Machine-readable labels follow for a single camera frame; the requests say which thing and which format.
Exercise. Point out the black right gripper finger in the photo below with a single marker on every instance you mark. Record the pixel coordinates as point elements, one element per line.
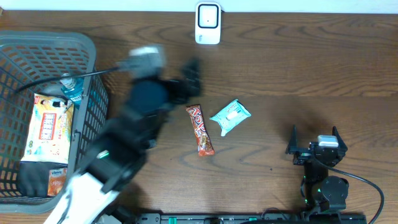
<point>342,146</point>
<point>292,147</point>

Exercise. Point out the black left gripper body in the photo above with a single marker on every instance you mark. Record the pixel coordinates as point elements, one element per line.
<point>180,96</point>

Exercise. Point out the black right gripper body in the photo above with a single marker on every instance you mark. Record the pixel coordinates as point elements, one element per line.
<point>302,156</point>

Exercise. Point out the mint green wipes pack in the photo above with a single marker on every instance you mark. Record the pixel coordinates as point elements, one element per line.
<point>230,116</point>

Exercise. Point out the teal mouthwash bottle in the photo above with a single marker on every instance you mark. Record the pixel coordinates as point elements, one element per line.
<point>73,89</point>

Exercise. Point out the yellow snack bag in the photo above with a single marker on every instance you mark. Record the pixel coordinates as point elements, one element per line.
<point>50,129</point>

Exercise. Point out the small orange tissue pack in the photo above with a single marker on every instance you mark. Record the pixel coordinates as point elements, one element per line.
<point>57,178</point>

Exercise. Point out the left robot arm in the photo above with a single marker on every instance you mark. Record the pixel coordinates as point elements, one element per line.
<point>119,151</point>

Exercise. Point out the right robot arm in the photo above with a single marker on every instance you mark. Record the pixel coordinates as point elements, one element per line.
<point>323,193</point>

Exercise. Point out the white barcode scanner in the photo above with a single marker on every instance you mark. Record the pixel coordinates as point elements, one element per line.
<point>208,23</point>

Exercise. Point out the red chocolate bar wrapper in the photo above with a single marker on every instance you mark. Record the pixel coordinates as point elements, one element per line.
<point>204,144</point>

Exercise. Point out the grey plastic shopping basket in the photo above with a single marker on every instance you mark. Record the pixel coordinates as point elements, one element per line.
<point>27,57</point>

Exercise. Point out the black aluminium rail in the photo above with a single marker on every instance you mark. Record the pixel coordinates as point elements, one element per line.
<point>156,218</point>

